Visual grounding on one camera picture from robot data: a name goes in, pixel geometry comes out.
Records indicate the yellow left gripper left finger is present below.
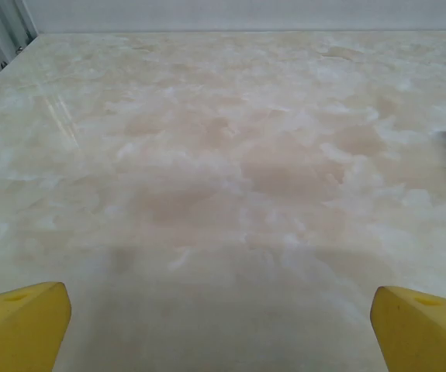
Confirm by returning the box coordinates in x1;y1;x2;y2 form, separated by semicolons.
0;281;72;372

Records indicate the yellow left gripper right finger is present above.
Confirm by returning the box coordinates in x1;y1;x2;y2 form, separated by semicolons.
369;285;446;372

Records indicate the aluminium left corner post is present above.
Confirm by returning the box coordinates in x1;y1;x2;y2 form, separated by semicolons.
0;0;40;51

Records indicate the aluminium back rail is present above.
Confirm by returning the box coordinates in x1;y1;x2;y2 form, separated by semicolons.
36;26;446;36

